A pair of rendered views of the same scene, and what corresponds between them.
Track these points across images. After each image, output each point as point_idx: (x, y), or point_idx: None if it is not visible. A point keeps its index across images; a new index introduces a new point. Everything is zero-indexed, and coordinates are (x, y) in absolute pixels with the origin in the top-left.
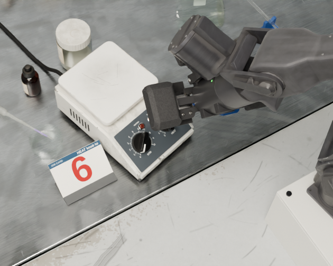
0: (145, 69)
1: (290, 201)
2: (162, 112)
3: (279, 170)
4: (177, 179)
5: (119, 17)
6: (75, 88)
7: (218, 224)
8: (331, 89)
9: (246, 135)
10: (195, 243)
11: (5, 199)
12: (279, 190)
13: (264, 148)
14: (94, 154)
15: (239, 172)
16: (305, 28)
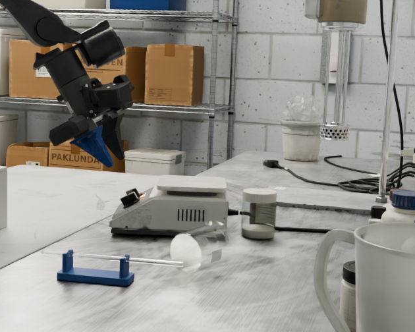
0: (176, 186)
1: None
2: None
3: (16, 239)
4: (94, 224)
5: (274, 255)
6: (206, 177)
7: (41, 221)
8: (5, 274)
9: (64, 242)
10: (49, 215)
11: None
12: (6, 166)
13: (41, 242)
14: None
15: (49, 233)
16: (38, 3)
